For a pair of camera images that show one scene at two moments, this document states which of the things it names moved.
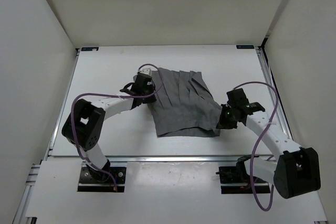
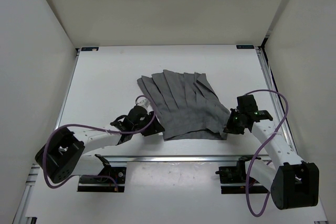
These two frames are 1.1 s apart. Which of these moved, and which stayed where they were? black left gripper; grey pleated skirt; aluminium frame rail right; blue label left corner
Moved: black left gripper
Stayed: grey pleated skirt; aluminium frame rail right; blue label left corner
